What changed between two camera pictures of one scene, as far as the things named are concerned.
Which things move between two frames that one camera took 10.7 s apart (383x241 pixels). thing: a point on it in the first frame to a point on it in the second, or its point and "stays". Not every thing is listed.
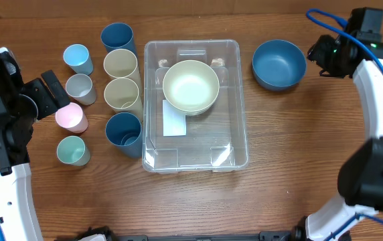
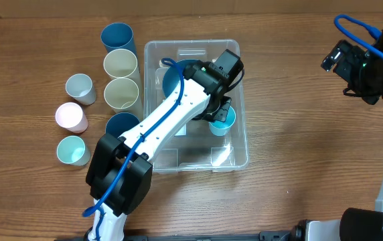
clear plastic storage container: [215, 140] stays
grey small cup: [80, 87] stays
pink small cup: [71, 118] stays
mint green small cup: [72, 150] stays
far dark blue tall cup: [118, 36] stays
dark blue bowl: [278, 65] to [172, 75]
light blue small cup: [78, 57] to [222, 128]
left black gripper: [49, 103] to [222, 114]
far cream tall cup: [122, 63] stays
